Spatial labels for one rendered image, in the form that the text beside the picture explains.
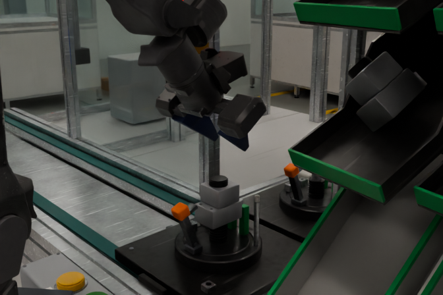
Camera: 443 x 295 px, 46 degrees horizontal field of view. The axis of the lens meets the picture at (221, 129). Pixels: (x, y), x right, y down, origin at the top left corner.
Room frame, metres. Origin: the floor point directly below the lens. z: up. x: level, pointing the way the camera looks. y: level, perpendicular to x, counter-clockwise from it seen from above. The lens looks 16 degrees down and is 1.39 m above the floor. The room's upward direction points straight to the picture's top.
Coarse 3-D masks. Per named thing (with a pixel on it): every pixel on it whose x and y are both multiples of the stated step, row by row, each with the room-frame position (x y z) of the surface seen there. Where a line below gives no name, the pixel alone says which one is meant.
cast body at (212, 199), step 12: (216, 180) 0.74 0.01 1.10; (228, 180) 0.77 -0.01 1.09; (204, 192) 0.75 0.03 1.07; (216, 192) 0.73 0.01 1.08; (228, 192) 0.74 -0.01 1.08; (204, 204) 0.74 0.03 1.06; (216, 204) 0.73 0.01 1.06; (228, 204) 0.74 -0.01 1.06; (240, 204) 0.76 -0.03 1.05; (204, 216) 0.73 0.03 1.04; (216, 216) 0.72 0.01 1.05; (228, 216) 0.74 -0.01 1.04; (240, 216) 0.76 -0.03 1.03
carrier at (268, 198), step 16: (304, 176) 1.04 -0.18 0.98; (272, 192) 0.99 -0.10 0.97; (288, 192) 0.95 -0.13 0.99; (304, 192) 0.94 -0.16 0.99; (320, 192) 0.92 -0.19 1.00; (272, 208) 0.91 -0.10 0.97; (288, 208) 0.89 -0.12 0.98; (304, 208) 0.87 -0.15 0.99; (320, 208) 0.87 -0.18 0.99; (272, 224) 0.85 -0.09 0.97; (288, 224) 0.85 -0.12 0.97; (304, 224) 0.85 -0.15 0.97
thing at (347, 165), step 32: (416, 32) 0.66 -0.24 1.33; (416, 64) 0.66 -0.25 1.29; (320, 128) 0.58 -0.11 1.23; (352, 128) 0.59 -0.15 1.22; (384, 128) 0.56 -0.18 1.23; (416, 128) 0.54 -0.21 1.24; (320, 160) 0.55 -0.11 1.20; (352, 160) 0.53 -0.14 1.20; (384, 160) 0.51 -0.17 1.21; (416, 160) 0.47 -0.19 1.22; (384, 192) 0.45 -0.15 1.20
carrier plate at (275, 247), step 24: (144, 240) 0.79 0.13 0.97; (168, 240) 0.79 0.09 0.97; (264, 240) 0.79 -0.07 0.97; (288, 240) 0.79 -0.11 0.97; (144, 264) 0.71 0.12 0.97; (168, 264) 0.71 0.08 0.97; (264, 264) 0.71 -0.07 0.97; (168, 288) 0.65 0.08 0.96; (192, 288) 0.65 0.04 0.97; (216, 288) 0.65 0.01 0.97; (240, 288) 0.65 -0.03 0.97; (264, 288) 0.65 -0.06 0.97
